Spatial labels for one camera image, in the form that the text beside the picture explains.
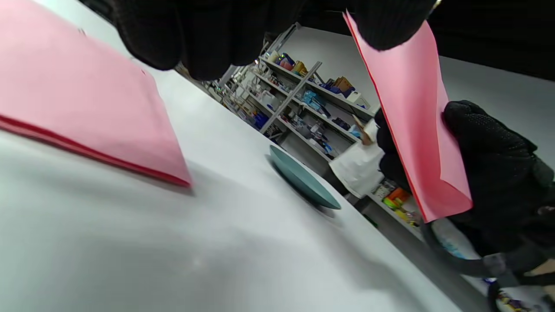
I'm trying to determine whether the person's right hand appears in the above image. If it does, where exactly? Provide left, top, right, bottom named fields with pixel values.
left=375, top=102, right=555, bottom=256

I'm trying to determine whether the person's left hand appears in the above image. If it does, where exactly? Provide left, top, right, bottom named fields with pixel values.
left=111, top=0, right=438, bottom=81

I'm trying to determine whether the pink paper sheet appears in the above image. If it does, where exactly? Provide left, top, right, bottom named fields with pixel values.
left=343, top=11, right=474, bottom=224
left=0, top=0, right=193, bottom=188

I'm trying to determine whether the white plastic bag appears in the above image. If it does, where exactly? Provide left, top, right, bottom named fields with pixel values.
left=329, top=119, right=386, bottom=199

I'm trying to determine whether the grey storage shelf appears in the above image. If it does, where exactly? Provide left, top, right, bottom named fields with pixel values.
left=208, top=22, right=423, bottom=230

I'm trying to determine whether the teal round plate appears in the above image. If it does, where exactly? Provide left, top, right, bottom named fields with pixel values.
left=267, top=144, right=342, bottom=211

